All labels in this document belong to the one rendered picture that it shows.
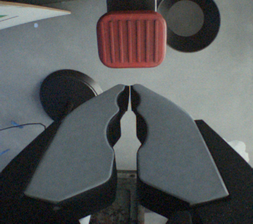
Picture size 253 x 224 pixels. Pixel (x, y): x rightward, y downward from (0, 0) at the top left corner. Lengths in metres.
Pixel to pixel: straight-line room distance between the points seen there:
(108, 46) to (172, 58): 0.84
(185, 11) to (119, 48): 0.80
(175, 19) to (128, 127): 0.67
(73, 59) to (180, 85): 0.57
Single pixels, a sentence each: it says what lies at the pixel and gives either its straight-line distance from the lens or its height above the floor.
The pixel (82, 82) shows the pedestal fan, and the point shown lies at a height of 0.04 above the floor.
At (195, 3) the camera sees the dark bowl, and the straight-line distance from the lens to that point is 1.00.
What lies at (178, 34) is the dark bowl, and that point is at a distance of 1.01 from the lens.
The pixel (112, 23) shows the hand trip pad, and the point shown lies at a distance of 0.20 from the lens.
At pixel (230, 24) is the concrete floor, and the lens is 1.08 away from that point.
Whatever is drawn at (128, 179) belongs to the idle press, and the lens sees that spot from 1.55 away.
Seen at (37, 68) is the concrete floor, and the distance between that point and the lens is 1.17.
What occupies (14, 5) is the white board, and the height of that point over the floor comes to 0.47.
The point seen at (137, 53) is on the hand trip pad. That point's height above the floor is 0.76.
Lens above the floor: 0.96
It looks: 59 degrees down
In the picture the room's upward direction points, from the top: 176 degrees counter-clockwise
